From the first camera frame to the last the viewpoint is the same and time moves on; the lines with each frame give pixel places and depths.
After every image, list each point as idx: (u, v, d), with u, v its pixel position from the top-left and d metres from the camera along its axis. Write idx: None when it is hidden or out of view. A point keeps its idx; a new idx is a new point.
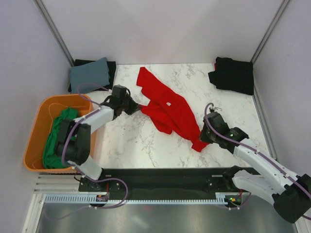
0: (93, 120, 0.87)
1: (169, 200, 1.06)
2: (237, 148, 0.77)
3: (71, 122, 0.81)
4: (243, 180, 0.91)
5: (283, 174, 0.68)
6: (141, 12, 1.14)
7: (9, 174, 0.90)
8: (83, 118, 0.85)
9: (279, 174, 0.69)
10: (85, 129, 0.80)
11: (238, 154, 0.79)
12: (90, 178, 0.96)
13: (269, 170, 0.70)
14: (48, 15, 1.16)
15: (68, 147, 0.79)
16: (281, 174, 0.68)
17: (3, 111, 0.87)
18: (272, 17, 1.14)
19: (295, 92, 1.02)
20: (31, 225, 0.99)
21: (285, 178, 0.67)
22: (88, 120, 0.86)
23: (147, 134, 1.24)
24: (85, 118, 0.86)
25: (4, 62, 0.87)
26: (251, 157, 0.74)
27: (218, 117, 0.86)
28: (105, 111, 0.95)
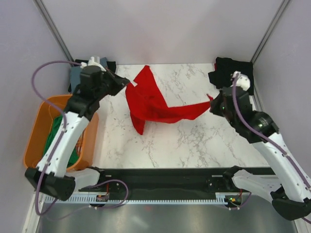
0: (60, 154, 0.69)
1: (169, 200, 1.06)
2: (266, 145, 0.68)
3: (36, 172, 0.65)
4: (242, 180, 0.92)
5: (305, 185, 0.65)
6: (141, 11, 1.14)
7: (8, 174, 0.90)
8: (47, 163, 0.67)
9: (302, 185, 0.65)
10: (54, 178, 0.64)
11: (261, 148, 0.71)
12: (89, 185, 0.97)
13: (292, 178, 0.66)
14: (48, 15, 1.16)
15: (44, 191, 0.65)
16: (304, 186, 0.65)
17: (3, 111, 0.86)
18: (273, 17, 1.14)
19: (296, 92, 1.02)
20: (31, 225, 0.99)
21: (307, 191, 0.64)
22: (55, 161, 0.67)
23: (147, 134, 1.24)
24: (49, 161, 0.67)
25: (4, 62, 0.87)
26: (279, 158, 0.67)
27: (247, 97, 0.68)
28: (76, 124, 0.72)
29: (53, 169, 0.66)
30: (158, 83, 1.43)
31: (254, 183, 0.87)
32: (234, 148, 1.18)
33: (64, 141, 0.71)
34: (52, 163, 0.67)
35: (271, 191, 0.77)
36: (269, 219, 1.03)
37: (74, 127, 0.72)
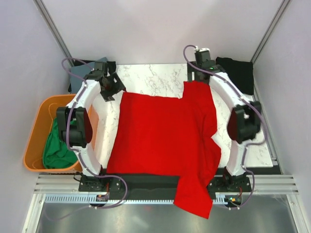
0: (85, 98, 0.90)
1: (168, 200, 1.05)
2: (212, 78, 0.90)
3: (65, 108, 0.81)
4: (234, 169, 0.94)
5: (238, 96, 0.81)
6: (141, 11, 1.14)
7: (9, 174, 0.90)
8: (76, 102, 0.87)
9: (235, 97, 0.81)
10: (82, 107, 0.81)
11: (213, 84, 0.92)
12: (91, 173, 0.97)
13: (229, 93, 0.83)
14: (48, 15, 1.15)
15: (72, 131, 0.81)
16: (237, 97, 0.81)
17: (3, 110, 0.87)
18: (273, 17, 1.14)
19: (295, 93, 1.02)
20: (31, 225, 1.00)
21: (239, 100, 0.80)
22: (81, 103, 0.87)
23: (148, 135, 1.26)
24: (77, 101, 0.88)
25: (5, 63, 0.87)
26: (222, 87, 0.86)
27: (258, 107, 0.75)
28: (92, 87, 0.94)
29: (80, 106, 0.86)
30: (158, 83, 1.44)
31: (237, 161, 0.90)
32: None
33: (86, 91, 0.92)
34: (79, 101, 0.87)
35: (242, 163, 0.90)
36: (268, 219, 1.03)
37: (94, 86, 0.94)
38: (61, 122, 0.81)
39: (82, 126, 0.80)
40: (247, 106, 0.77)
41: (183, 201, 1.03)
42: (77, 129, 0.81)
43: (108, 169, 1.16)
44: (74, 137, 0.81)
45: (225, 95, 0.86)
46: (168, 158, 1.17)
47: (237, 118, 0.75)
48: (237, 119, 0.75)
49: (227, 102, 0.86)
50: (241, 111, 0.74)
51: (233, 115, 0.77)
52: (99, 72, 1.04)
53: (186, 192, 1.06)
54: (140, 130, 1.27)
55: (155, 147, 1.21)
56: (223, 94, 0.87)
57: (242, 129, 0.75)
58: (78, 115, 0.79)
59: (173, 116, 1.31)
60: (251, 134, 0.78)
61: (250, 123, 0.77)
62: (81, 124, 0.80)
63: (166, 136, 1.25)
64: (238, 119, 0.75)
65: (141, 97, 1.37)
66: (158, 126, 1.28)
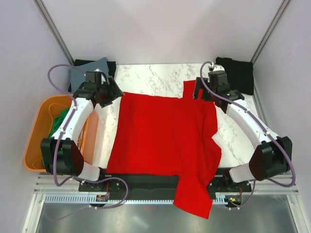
0: (73, 125, 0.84)
1: (169, 200, 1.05)
2: (230, 107, 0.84)
3: (51, 140, 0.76)
4: (239, 179, 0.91)
5: (264, 131, 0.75)
6: (141, 11, 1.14)
7: (8, 174, 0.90)
8: (62, 131, 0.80)
9: (260, 131, 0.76)
10: (69, 142, 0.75)
11: (230, 112, 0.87)
12: (90, 180, 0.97)
13: (251, 126, 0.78)
14: (48, 15, 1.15)
15: (60, 164, 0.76)
16: (262, 132, 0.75)
17: (4, 110, 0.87)
18: (273, 17, 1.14)
19: (296, 93, 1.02)
20: (31, 225, 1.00)
21: (265, 136, 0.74)
22: (68, 133, 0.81)
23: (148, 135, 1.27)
24: (65, 129, 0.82)
25: (5, 63, 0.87)
26: (242, 117, 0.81)
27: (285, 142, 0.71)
28: (83, 108, 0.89)
29: (67, 136, 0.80)
30: (158, 83, 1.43)
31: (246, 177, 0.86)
32: (234, 148, 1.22)
33: (75, 118, 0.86)
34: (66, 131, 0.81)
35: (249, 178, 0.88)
36: (269, 219, 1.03)
37: (84, 108, 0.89)
38: (47, 155, 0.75)
39: (69, 162, 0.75)
40: (273, 142, 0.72)
41: (182, 202, 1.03)
42: (65, 162, 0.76)
43: (108, 168, 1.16)
44: (62, 170, 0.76)
45: (244, 124, 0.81)
46: (169, 159, 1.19)
47: (266, 158, 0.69)
48: (265, 160, 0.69)
49: (247, 132, 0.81)
50: (269, 151, 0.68)
51: (258, 153, 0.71)
52: (92, 86, 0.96)
53: (185, 192, 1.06)
54: (140, 131, 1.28)
55: (156, 148, 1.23)
56: (243, 124, 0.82)
57: (269, 169, 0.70)
58: (65, 148, 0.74)
59: (173, 117, 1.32)
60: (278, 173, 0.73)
61: (277, 161, 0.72)
62: (69, 157, 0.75)
63: (167, 137, 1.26)
64: (267, 159, 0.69)
65: (142, 98, 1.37)
66: (158, 127, 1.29)
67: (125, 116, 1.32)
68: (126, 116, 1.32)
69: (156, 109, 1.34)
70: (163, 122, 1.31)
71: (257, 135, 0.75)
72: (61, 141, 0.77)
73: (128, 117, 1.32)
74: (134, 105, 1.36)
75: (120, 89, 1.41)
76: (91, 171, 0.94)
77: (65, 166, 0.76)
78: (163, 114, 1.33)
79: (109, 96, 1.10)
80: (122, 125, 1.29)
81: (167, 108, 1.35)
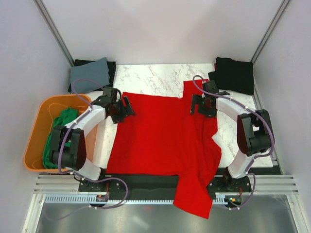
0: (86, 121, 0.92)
1: (169, 200, 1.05)
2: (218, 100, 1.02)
3: (62, 128, 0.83)
4: (237, 173, 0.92)
5: (243, 107, 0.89)
6: (141, 11, 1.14)
7: (9, 174, 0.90)
8: (75, 123, 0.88)
9: (241, 108, 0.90)
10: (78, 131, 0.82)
11: (219, 105, 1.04)
12: (90, 179, 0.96)
13: (234, 107, 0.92)
14: (48, 15, 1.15)
15: (63, 154, 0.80)
16: (242, 109, 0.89)
17: (4, 110, 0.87)
18: (272, 17, 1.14)
19: (295, 93, 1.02)
20: (31, 225, 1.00)
21: (245, 110, 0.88)
22: (80, 125, 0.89)
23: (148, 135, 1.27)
24: (77, 122, 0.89)
25: (4, 63, 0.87)
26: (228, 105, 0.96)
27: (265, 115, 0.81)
28: (96, 111, 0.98)
29: (78, 127, 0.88)
30: (158, 83, 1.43)
31: (243, 166, 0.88)
32: (233, 148, 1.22)
33: (88, 116, 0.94)
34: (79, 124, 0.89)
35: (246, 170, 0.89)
36: (269, 219, 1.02)
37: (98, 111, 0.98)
38: (56, 141, 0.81)
39: (75, 150, 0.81)
40: (252, 114, 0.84)
41: (183, 201, 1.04)
42: (69, 153, 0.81)
43: (107, 169, 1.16)
44: (63, 160, 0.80)
45: (232, 111, 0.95)
46: (168, 159, 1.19)
47: (245, 124, 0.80)
48: (245, 126, 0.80)
49: (233, 116, 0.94)
50: (248, 119, 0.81)
51: (239, 123, 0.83)
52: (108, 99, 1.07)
53: (185, 192, 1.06)
54: (140, 131, 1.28)
55: (156, 148, 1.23)
56: (231, 110, 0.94)
57: (252, 140, 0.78)
58: (75, 136, 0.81)
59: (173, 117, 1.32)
60: (263, 148, 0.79)
61: (261, 134, 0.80)
62: (75, 146, 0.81)
63: (167, 137, 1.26)
64: (246, 126, 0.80)
65: (141, 98, 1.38)
66: (158, 127, 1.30)
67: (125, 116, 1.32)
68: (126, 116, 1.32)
69: (156, 110, 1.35)
70: (163, 123, 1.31)
71: (239, 111, 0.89)
72: (71, 131, 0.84)
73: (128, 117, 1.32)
74: (135, 105, 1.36)
75: (120, 89, 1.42)
76: (92, 170, 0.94)
77: (70, 155, 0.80)
78: (163, 114, 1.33)
79: (121, 112, 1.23)
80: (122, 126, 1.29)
81: (167, 108, 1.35)
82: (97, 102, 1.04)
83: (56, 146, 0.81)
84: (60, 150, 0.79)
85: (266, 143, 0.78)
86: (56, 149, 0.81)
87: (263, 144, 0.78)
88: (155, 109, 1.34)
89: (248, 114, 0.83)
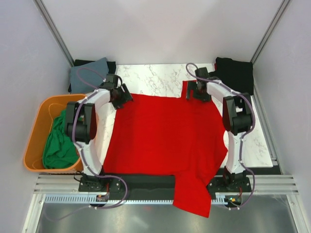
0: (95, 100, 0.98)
1: (169, 200, 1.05)
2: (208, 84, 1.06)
3: (76, 103, 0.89)
4: (232, 165, 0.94)
5: (229, 91, 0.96)
6: (140, 11, 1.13)
7: (9, 174, 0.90)
8: (85, 100, 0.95)
9: (226, 91, 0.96)
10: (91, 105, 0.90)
11: (209, 89, 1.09)
12: (92, 172, 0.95)
13: (221, 91, 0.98)
14: (48, 15, 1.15)
15: (77, 126, 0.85)
16: (228, 92, 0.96)
17: (4, 110, 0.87)
18: (272, 17, 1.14)
19: (295, 92, 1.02)
20: (31, 225, 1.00)
21: (230, 93, 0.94)
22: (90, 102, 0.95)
23: (148, 135, 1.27)
24: (88, 100, 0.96)
25: (5, 63, 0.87)
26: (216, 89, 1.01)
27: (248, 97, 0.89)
28: (102, 93, 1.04)
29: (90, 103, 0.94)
30: (158, 83, 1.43)
31: (235, 152, 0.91)
32: None
33: (95, 96, 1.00)
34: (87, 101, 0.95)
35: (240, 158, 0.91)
36: (269, 219, 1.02)
37: (103, 93, 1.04)
38: (69, 115, 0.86)
39: (89, 121, 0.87)
40: (236, 96, 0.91)
41: (182, 201, 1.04)
42: (83, 124, 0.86)
43: (106, 169, 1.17)
44: (78, 130, 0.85)
45: (218, 93, 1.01)
46: (169, 160, 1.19)
47: (229, 105, 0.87)
48: (228, 107, 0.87)
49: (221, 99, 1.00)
50: (232, 101, 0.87)
51: (225, 105, 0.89)
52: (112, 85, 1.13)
53: (184, 192, 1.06)
54: (139, 131, 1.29)
55: (156, 148, 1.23)
56: (218, 93, 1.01)
57: (234, 117, 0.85)
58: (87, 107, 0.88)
59: (173, 118, 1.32)
60: (245, 125, 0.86)
61: (243, 114, 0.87)
62: (88, 117, 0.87)
63: (166, 138, 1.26)
64: (230, 106, 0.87)
65: (142, 98, 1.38)
66: (157, 127, 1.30)
67: (126, 116, 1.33)
68: (126, 116, 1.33)
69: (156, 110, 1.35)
70: (163, 123, 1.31)
71: (224, 93, 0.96)
72: (83, 106, 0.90)
73: (129, 116, 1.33)
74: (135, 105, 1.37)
75: None
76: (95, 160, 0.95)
77: (83, 126, 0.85)
78: (163, 115, 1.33)
79: (121, 97, 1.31)
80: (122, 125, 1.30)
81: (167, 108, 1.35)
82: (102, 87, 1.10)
83: (71, 119, 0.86)
84: (74, 122, 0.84)
85: (246, 122, 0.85)
86: (71, 122, 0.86)
87: (244, 122, 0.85)
88: (156, 109, 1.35)
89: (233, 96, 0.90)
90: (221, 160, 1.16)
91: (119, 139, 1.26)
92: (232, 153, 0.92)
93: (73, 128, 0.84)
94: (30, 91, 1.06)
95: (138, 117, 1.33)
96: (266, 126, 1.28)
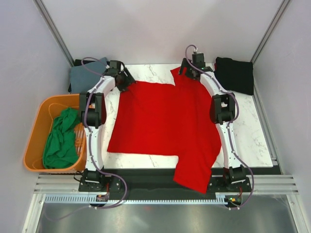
0: (103, 88, 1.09)
1: (169, 200, 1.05)
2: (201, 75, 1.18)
3: (86, 93, 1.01)
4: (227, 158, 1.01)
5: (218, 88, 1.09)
6: (140, 11, 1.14)
7: (9, 173, 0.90)
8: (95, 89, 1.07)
9: (215, 89, 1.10)
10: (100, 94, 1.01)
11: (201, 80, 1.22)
12: (95, 165, 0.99)
13: (212, 86, 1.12)
14: (48, 15, 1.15)
15: (89, 112, 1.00)
16: (217, 90, 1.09)
17: (3, 110, 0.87)
18: (272, 17, 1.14)
19: (295, 92, 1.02)
20: (31, 225, 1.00)
21: (218, 91, 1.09)
22: (99, 90, 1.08)
23: (150, 117, 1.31)
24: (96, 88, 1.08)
25: (5, 63, 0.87)
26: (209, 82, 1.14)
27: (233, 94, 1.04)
28: (108, 80, 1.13)
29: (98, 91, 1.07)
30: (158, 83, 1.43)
31: (227, 142, 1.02)
32: None
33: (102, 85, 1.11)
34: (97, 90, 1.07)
35: (232, 149, 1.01)
36: (269, 219, 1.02)
37: (109, 80, 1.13)
38: (82, 102, 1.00)
39: (98, 108, 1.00)
40: (225, 96, 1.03)
41: (183, 178, 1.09)
42: (94, 111, 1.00)
43: (109, 149, 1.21)
44: (90, 118, 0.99)
45: (209, 87, 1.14)
46: (170, 140, 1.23)
47: (215, 103, 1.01)
48: (215, 104, 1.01)
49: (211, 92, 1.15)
50: (218, 99, 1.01)
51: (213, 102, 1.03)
52: (114, 70, 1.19)
53: (184, 170, 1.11)
54: (141, 114, 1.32)
55: (157, 129, 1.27)
56: (208, 86, 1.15)
57: (219, 112, 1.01)
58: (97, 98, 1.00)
59: (171, 102, 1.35)
60: (228, 118, 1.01)
61: (226, 109, 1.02)
62: (98, 105, 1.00)
63: (166, 120, 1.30)
64: (216, 104, 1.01)
65: (142, 85, 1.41)
66: (157, 110, 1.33)
67: (127, 101, 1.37)
68: (128, 100, 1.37)
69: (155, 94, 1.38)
70: (162, 106, 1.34)
71: (214, 90, 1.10)
72: (93, 94, 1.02)
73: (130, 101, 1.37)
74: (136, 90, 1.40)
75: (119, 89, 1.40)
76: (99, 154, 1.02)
77: (94, 113, 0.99)
78: (163, 98, 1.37)
79: (125, 82, 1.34)
80: (124, 108, 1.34)
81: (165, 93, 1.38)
82: (106, 73, 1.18)
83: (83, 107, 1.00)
84: (86, 109, 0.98)
85: (229, 115, 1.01)
86: (83, 110, 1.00)
87: (227, 115, 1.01)
88: (156, 93, 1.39)
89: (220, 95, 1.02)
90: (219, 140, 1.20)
91: (121, 122, 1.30)
92: (224, 144, 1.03)
93: (85, 115, 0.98)
94: (31, 91, 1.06)
95: (139, 100, 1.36)
96: (266, 126, 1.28)
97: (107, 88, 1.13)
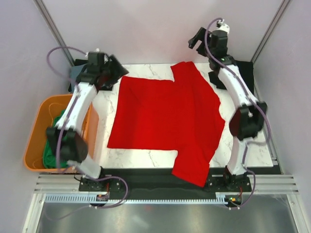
0: (77, 113, 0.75)
1: (169, 200, 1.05)
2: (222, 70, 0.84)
3: (55, 129, 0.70)
4: (234, 167, 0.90)
5: (246, 94, 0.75)
6: (141, 11, 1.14)
7: (9, 173, 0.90)
8: (66, 119, 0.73)
9: (243, 95, 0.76)
10: (74, 132, 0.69)
11: (220, 76, 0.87)
12: (91, 178, 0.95)
13: (236, 89, 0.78)
14: (48, 14, 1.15)
15: (63, 149, 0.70)
16: (244, 95, 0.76)
17: (3, 110, 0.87)
18: (272, 17, 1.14)
19: (295, 92, 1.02)
20: (31, 224, 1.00)
21: (247, 98, 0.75)
22: (72, 120, 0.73)
23: (149, 113, 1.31)
24: (68, 117, 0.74)
25: (5, 62, 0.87)
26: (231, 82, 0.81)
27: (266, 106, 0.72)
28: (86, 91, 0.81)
29: (71, 124, 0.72)
30: None
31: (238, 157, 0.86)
32: None
33: (78, 104, 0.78)
34: (69, 118, 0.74)
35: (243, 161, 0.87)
36: (269, 219, 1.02)
37: (87, 93, 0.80)
38: (51, 141, 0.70)
39: (74, 147, 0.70)
40: (252, 105, 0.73)
41: (182, 172, 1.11)
42: (68, 148, 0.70)
43: (109, 144, 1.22)
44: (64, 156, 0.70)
45: (232, 91, 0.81)
46: (169, 134, 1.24)
47: (240, 117, 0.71)
48: (240, 117, 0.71)
49: (233, 100, 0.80)
50: (246, 111, 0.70)
51: (236, 114, 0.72)
52: (95, 69, 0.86)
53: (183, 164, 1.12)
54: (139, 109, 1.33)
55: (155, 124, 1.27)
56: (229, 88, 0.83)
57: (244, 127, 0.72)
58: (70, 137, 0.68)
59: (170, 97, 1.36)
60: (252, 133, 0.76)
61: (253, 121, 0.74)
62: (73, 143, 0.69)
63: (165, 114, 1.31)
64: (242, 117, 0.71)
65: (140, 80, 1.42)
66: (156, 106, 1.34)
67: (126, 96, 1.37)
68: (126, 95, 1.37)
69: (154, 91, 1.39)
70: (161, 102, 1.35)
71: (241, 99, 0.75)
72: (65, 129, 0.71)
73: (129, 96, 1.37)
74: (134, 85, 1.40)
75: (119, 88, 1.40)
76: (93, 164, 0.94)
77: (69, 150, 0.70)
78: (162, 94, 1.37)
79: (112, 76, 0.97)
80: (123, 104, 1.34)
81: (164, 90, 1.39)
82: (84, 76, 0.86)
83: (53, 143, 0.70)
84: (57, 149, 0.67)
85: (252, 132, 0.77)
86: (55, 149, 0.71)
87: (252, 132, 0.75)
88: (155, 89, 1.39)
89: (247, 105, 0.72)
90: (217, 135, 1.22)
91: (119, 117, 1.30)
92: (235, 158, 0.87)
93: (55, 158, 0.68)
94: (31, 91, 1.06)
95: (138, 96, 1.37)
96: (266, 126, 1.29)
97: (88, 99, 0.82)
